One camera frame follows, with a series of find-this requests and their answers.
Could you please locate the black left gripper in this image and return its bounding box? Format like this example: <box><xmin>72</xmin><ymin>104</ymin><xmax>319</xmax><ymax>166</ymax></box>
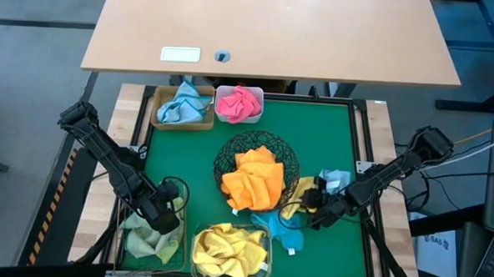
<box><xmin>136</xmin><ymin>179</ymin><xmax>184</xmax><ymax>237</ymax></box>

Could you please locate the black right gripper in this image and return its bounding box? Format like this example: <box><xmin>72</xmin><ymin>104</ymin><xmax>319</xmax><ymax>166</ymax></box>
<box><xmin>300</xmin><ymin>175</ymin><xmax>365</xmax><ymax>233</ymax></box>

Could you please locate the yellow microfiber towel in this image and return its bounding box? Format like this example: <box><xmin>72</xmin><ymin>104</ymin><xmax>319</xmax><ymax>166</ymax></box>
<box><xmin>214</xmin><ymin>226</ymin><xmax>270</xmax><ymax>265</ymax></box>
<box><xmin>193</xmin><ymin>252</ymin><xmax>264</xmax><ymax>277</ymax></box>
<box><xmin>192</xmin><ymin>221</ymin><xmax>236</xmax><ymax>255</ymax></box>
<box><xmin>280</xmin><ymin>174</ymin><xmax>320</xmax><ymax>222</ymax></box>

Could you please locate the pale green microfiber towel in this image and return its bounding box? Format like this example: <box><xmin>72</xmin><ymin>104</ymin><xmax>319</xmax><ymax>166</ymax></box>
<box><xmin>118</xmin><ymin>210</ymin><xmax>174</xmax><ymax>261</ymax></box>

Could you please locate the light blue microfiber towel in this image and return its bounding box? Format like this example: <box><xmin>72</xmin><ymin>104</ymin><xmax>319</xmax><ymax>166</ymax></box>
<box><xmin>317</xmin><ymin>168</ymin><xmax>352</xmax><ymax>197</ymax></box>
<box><xmin>156</xmin><ymin>78</ymin><xmax>214</xmax><ymax>127</ymax></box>

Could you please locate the turquoise microfiber towel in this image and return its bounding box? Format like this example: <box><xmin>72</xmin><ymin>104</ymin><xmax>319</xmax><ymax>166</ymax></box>
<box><xmin>249</xmin><ymin>208</ymin><xmax>306</xmax><ymax>257</ymax></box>

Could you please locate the orange microfiber towel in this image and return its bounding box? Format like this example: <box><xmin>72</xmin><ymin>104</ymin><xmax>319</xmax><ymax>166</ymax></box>
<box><xmin>219</xmin><ymin>170</ymin><xmax>263</xmax><ymax>212</ymax></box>
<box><xmin>234</xmin><ymin>144</ymin><xmax>278</xmax><ymax>169</ymax></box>
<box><xmin>247</xmin><ymin>159</ymin><xmax>288</xmax><ymax>212</ymax></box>

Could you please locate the green table mat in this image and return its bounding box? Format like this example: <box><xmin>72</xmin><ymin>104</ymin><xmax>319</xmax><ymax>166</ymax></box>
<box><xmin>122</xmin><ymin>92</ymin><xmax>376</xmax><ymax>277</ymax></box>

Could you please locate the clear plastic container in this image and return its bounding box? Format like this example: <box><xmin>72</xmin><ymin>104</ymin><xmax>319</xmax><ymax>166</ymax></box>
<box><xmin>189</xmin><ymin>220</ymin><xmax>274</xmax><ymax>277</ymax></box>

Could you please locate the tan wooden box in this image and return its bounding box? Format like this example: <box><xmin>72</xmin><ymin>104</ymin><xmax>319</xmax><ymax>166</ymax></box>
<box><xmin>149</xmin><ymin>83</ymin><xmax>217</xmax><ymax>133</ymax></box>

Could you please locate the black stand with hazard stripes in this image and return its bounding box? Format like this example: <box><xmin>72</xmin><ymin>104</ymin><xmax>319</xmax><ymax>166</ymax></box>
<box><xmin>15</xmin><ymin>68</ymin><xmax>104</xmax><ymax>270</ymax></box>

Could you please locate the white plastic bin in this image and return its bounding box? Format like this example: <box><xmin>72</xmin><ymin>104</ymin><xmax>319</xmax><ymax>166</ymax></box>
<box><xmin>213</xmin><ymin>83</ymin><xmax>266</xmax><ymax>125</ymax></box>

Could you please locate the white labelled carton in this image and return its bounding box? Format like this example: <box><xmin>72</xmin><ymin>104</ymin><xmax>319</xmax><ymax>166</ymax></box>
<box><xmin>407</xmin><ymin>211</ymin><xmax>461</xmax><ymax>277</ymax></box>

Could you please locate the white rectangular desk plate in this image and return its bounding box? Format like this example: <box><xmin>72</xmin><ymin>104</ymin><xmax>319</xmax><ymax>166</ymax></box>
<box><xmin>159</xmin><ymin>45</ymin><xmax>203</xmax><ymax>64</ymax></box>

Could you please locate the grey round desk grommet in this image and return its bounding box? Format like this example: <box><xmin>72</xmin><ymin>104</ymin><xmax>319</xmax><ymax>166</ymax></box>
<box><xmin>213</xmin><ymin>48</ymin><xmax>233</xmax><ymax>64</ymax></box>

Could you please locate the beige desk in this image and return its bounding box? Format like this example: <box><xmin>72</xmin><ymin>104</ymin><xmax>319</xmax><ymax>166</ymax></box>
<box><xmin>79</xmin><ymin>0</ymin><xmax>466</xmax><ymax>88</ymax></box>

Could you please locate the copper rectangular wire basket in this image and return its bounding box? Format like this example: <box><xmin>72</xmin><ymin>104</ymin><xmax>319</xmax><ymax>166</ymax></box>
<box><xmin>113</xmin><ymin>177</ymin><xmax>191</xmax><ymax>277</ymax></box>

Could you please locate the black cable conduit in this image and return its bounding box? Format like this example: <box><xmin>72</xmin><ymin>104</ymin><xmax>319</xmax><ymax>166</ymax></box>
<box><xmin>73</xmin><ymin>208</ymin><xmax>122</xmax><ymax>267</ymax></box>
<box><xmin>360</xmin><ymin>189</ymin><xmax>421</xmax><ymax>277</ymax></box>

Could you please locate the black round wire basket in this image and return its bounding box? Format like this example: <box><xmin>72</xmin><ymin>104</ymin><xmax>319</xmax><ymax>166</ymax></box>
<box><xmin>209</xmin><ymin>128</ymin><xmax>303</xmax><ymax>215</ymax></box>

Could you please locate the white cable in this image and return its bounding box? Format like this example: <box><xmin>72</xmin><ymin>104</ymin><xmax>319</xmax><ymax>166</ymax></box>
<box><xmin>457</xmin><ymin>129</ymin><xmax>494</xmax><ymax>165</ymax></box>

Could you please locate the orange cable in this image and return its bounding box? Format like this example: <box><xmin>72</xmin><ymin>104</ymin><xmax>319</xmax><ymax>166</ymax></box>
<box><xmin>455</xmin><ymin>126</ymin><xmax>494</xmax><ymax>147</ymax></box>

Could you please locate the black desk base frame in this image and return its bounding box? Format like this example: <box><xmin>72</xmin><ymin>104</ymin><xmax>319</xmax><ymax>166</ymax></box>
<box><xmin>435</xmin><ymin>0</ymin><xmax>494</xmax><ymax>115</ymax></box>

